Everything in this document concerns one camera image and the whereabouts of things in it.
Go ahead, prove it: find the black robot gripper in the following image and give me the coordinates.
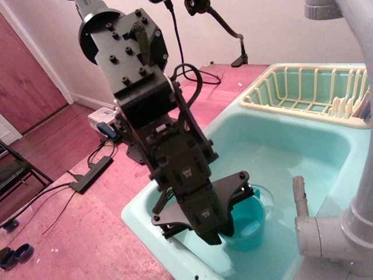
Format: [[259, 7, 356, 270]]
[[152, 171, 251, 246]]

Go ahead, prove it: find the teal plastic cup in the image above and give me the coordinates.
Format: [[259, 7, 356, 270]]
[[220, 185, 266, 251]]

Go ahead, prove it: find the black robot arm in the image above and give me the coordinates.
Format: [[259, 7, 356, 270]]
[[75, 1, 254, 245]]

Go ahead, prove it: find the light green toy sink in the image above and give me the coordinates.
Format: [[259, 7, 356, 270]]
[[122, 94, 372, 279]]

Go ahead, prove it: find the grey toy faucet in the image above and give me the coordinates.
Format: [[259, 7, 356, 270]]
[[293, 1, 372, 279]]

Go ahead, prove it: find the black USB hub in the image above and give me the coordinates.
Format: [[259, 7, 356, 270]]
[[69, 156, 113, 194]]

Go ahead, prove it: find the blue adapter plug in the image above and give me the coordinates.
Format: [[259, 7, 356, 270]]
[[97, 122, 119, 141]]

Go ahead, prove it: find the white cardboard box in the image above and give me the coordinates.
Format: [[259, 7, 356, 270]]
[[88, 107, 118, 137]]

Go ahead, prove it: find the cream plastic dish rack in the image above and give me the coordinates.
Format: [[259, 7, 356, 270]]
[[239, 63, 371, 129]]

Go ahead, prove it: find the black folding chair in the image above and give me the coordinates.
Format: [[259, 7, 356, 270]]
[[0, 141, 55, 233]]

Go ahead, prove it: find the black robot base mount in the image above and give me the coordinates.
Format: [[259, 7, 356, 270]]
[[110, 104, 188, 166]]

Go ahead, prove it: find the black cable on table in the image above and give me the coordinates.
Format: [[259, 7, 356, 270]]
[[163, 0, 225, 86]]

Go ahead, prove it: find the black ring right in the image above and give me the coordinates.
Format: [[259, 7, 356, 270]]
[[14, 243, 35, 264]]

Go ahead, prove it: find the black ring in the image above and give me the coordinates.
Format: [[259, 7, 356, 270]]
[[14, 243, 35, 264], [0, 247, 16, 270]]

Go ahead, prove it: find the thick black floor cable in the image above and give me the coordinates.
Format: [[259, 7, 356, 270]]
[[0, 182, 73, 228]]

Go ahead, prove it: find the black ring left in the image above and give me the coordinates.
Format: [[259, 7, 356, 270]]
[[0, 247, 16, 270]]

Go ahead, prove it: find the black gooseneck clamp mount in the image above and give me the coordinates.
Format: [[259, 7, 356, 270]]
[[184, 0, 248, 68]]

